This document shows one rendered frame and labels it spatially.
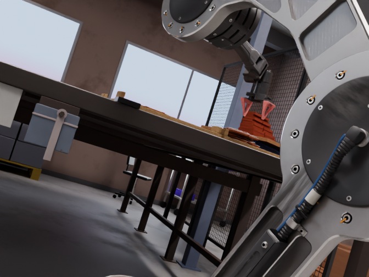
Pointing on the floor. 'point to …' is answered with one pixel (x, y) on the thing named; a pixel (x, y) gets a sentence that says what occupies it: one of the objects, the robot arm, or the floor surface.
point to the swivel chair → (130, 175)
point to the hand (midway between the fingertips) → (253, 115)
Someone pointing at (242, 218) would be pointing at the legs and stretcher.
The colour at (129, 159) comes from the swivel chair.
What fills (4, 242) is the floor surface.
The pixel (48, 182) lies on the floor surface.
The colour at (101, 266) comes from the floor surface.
